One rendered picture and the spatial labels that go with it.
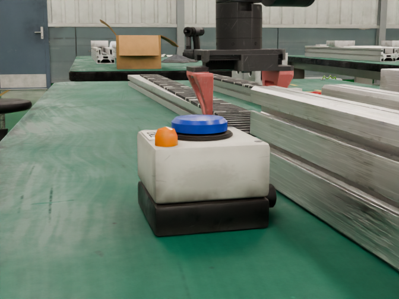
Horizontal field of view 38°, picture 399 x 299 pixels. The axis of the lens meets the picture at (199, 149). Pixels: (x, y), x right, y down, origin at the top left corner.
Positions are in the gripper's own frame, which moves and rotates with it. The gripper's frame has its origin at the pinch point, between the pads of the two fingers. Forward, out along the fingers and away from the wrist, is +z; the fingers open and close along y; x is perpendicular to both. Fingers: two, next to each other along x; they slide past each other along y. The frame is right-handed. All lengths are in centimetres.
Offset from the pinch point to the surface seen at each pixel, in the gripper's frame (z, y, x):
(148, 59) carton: -2, 13, 194
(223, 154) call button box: -2.9, -10.8, -34.2
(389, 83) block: -5.2, 14.8, -10.3
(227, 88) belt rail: 1, 16, 65
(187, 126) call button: -4.5, -12.8, -31.8
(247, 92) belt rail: 1, 16, 48
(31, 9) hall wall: -71, -92, 1076
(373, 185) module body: -1.7, -3.3, -40.1
